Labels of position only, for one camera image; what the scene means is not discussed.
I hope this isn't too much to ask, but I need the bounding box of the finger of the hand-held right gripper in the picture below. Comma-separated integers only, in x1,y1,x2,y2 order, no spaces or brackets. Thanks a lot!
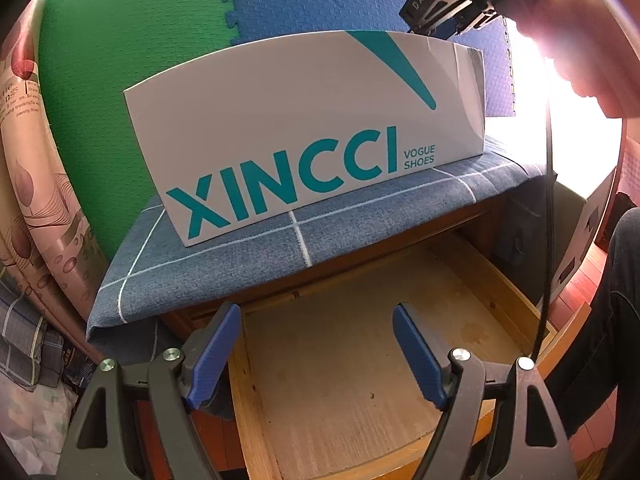
400,0,474,37
456,6,502,37

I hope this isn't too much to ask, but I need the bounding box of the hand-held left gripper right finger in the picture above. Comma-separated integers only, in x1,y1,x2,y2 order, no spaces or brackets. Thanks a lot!
392,301,581,480

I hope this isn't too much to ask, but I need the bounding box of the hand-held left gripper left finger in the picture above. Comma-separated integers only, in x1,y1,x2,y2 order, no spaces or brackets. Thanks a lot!
57,301,243,480

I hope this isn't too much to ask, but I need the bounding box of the wooden drawer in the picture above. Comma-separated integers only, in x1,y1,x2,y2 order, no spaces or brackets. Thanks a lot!
165,230,593,480

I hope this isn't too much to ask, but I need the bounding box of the white shoe box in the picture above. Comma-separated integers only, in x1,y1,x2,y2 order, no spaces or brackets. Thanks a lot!
123,30,487,248

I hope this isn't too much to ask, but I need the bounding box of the person's right hand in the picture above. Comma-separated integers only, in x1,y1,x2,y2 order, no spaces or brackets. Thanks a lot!
505,0,640,120

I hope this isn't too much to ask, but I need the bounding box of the blue checked cloth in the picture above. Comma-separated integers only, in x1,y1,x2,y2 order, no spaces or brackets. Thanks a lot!
86,132,558,346

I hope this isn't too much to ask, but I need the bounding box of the wooden cabinet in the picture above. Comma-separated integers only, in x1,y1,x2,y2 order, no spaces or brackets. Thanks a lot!
160,195,501,321

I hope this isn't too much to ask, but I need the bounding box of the dark printed packet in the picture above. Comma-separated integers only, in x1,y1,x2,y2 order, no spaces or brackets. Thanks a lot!
62,340,103,391

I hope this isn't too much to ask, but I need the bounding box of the white crumpled cloth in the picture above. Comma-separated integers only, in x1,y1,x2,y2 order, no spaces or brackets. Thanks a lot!
0,375,81,466

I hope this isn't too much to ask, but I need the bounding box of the grey checked bedding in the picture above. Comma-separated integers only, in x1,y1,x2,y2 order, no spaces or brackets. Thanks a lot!
0,270,66,391

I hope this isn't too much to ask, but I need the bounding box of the person's right leg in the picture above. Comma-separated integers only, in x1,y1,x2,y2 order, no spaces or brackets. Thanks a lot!
542,205,640,443

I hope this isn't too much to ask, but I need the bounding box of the large grey box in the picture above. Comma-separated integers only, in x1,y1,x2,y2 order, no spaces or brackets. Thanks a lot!
542,167,621,311

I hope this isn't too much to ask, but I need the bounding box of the floral beige curtain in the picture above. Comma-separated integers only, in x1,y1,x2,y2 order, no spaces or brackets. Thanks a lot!
0,0,113,331

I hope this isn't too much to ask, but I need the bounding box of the green foam mat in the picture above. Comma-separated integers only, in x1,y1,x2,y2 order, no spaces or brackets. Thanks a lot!
37,0,241,256

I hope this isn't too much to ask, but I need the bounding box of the thick black cable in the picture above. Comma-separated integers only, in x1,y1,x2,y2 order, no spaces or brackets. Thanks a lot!
417,72,558,480

